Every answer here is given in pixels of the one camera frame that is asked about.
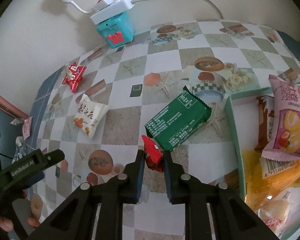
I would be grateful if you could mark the teal toy box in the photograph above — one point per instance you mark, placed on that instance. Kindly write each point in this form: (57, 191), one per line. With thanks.
(117, 30)

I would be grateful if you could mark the orange snack bag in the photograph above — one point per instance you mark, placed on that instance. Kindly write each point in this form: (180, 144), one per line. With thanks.
(260, 189)

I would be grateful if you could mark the person left hand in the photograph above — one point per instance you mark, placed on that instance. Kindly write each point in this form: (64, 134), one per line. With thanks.
(25, 213)

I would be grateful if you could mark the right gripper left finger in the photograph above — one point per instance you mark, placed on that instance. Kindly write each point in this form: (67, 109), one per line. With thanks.
(95, 212)

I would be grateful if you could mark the white snack pack black script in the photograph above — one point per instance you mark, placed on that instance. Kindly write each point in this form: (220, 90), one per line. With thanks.
(89, 115)

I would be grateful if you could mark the pink swiss roll pack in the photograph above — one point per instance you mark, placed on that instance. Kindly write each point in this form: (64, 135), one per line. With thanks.
(285, 140)

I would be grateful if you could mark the small pink wrapper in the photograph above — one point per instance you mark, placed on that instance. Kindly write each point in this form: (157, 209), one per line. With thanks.
(26, 129)

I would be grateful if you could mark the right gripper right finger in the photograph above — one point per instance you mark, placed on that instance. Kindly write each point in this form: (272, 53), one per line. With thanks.
(211, 212)

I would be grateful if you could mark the green rimmed tray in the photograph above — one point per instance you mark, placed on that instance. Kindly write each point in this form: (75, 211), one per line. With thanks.
(242, 112)

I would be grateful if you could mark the small red candy pack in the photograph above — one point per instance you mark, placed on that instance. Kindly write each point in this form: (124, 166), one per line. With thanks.
(154, 157)

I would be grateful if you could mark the large red snack pack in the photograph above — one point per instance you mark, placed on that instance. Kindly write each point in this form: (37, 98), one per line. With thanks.
(73, 76)

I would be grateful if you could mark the green snack pack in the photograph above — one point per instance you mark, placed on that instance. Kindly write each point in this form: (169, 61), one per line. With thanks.
(175, 123)

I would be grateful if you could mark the crumpled silver wrapper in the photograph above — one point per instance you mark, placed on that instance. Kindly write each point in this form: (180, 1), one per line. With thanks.
(17, 121)

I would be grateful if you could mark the brown white milk biscuit pack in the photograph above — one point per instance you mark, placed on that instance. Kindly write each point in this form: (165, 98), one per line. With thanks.
(266, 120)

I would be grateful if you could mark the white power strip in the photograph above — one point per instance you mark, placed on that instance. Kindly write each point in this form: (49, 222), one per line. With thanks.
(111, 10)

